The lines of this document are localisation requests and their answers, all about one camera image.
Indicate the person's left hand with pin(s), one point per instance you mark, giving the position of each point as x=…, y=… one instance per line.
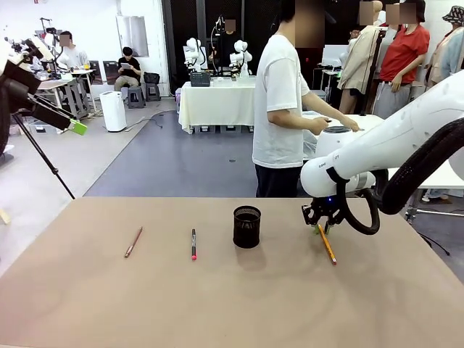
x=351, y=124

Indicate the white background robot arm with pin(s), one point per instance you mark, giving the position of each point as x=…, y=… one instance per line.
x=242, y=58
x=194, y=54

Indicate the black mesh pen holder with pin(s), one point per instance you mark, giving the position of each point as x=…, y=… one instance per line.
x=247, y=228

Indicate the person with bucket hat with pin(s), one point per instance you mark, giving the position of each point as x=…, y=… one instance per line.
x=449, y=50

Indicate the mannequin with beige coat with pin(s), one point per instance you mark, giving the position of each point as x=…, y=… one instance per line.
x=359, y=61

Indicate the black camera tripod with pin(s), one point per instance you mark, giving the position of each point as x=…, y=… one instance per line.
x=40, y=154

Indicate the red-brown pencil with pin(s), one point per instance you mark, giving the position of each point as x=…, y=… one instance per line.
x=133, y=242

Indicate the seated person black shirt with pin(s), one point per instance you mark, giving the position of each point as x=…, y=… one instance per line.
x=128, y=69

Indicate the black marker red cap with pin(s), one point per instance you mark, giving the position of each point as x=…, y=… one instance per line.
x=194, y=243

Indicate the person's right hand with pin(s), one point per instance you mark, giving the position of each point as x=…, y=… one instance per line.
x=320, y=126

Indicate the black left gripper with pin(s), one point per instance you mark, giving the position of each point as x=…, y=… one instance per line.
x=18, y=90

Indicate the white folding table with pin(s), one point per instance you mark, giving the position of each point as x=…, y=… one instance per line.
x=435, y=177

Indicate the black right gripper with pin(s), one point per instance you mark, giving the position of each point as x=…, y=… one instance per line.
x=322, y=210

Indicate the seated person white shirt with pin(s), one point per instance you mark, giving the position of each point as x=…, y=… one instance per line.
x=74, y=54

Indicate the white air purifier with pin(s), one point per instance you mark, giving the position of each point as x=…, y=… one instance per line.
x=113, y=110

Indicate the person in white t-shirt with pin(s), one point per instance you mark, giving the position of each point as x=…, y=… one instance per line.
x=279, y=90

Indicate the grey wall panel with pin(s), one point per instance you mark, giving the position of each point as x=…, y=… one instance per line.
x=132, y=36

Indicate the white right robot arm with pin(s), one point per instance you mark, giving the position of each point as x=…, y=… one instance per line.
x=398, y=137

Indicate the table with white cloth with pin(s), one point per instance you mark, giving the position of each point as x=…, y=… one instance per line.
x=217, y=105

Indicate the black bag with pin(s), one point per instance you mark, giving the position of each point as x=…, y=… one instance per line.
x=152, y=78

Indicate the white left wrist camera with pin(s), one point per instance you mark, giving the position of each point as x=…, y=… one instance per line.
x=36, y=50

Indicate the yellow pencil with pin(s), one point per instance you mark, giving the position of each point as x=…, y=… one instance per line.
x=327, y=245

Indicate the white work desk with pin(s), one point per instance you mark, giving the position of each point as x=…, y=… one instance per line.
x=50, y=84

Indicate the black plastic crate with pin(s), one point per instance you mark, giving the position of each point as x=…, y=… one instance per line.
x=200, y=79

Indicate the clear plastic sheet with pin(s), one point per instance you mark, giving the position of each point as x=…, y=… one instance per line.
x=310, y=145

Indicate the wooden block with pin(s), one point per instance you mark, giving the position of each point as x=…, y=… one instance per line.
x=4, y=216

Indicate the grey plastic stool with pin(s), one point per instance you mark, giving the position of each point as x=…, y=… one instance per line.
x=152, y=92
x=136, y=98

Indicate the metal light stand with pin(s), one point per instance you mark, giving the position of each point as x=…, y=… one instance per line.
x=410, y=214

